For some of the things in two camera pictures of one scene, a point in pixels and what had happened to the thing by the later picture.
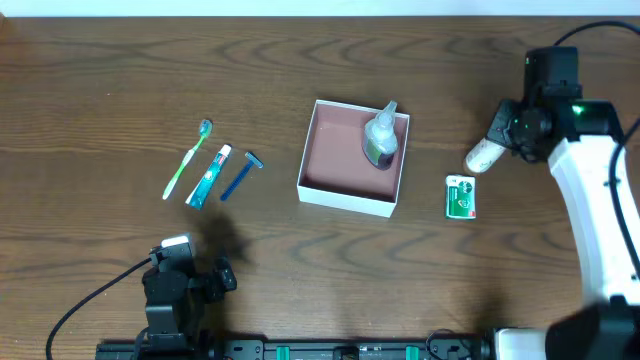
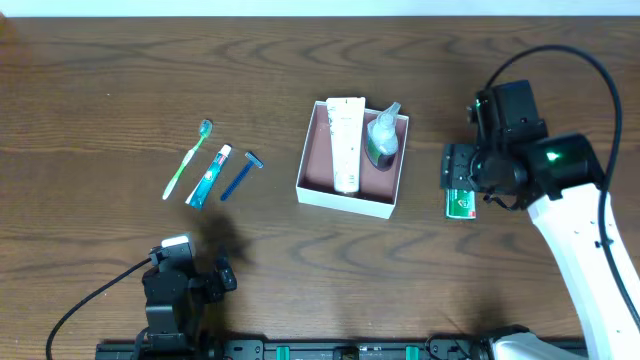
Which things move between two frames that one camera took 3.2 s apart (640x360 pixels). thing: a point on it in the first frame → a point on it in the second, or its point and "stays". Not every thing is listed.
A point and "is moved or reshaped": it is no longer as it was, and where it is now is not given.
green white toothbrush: (206, 126) stays
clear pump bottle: (381, 137) stays
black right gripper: (501, 126) → (455, 166)
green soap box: (460, 196) stays
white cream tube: (483, 156) is moved or reshaped
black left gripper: (223, 276) stays
